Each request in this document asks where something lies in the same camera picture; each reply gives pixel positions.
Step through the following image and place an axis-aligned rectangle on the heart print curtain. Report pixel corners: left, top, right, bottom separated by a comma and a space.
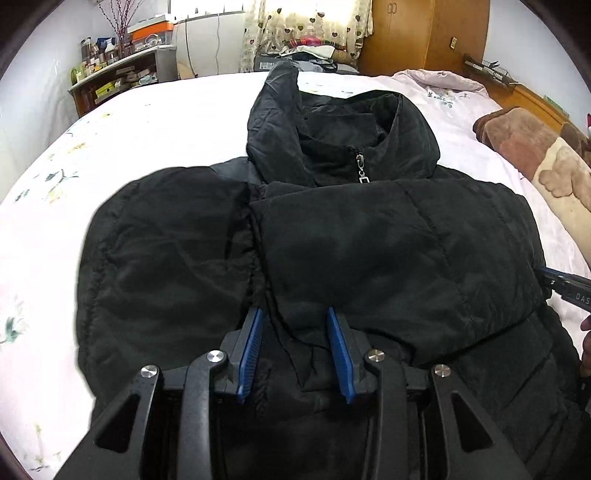
242, 0, 375, 72

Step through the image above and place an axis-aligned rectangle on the wooden wardrobe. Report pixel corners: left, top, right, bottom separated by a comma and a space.
358, 0, 490, 77

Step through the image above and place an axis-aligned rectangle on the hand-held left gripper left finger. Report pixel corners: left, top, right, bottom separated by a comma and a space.
53, 307, 265, 480

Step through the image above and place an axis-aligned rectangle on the orange lidded storage box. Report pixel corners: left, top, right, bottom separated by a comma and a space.
127, 19, 175, 49

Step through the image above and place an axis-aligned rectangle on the wire rack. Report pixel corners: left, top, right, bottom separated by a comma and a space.
463, 53, 520, 87

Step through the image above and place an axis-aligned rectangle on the wooden headboard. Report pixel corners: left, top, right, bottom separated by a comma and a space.
462, 53, 591, 155

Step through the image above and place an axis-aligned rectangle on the vase of bare branches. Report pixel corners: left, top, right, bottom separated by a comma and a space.
97, 0, 145, 57

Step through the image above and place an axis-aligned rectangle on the brown plush blanket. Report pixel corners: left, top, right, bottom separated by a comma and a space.
473, 107, 591, 261

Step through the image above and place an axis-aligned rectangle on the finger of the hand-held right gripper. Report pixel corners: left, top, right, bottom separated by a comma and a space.
539, 267, 573, 294

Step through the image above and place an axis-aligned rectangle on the grey shelf unit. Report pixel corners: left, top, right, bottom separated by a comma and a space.
68, 45, 178, 118

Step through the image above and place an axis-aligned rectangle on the person's right hand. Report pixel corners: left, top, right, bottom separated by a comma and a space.
580, 313, 591, 370

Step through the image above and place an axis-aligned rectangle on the pile of clothes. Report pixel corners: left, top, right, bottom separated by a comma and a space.
256, 37, 361, 75

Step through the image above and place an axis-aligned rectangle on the row of bottles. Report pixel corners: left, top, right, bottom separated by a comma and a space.
69, 37, 134, 81

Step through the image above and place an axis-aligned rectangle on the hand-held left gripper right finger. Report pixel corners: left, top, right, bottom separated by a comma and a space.
326, 307, 532, 480

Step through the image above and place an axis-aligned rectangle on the black puffer jacket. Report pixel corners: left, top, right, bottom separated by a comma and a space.
76, 60, 585, 480

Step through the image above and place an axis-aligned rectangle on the floral bed sheet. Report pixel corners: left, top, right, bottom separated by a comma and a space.
0, 69, 591, 476

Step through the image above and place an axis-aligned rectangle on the white appliance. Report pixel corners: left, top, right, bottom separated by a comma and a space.
173, 11, 254, 79

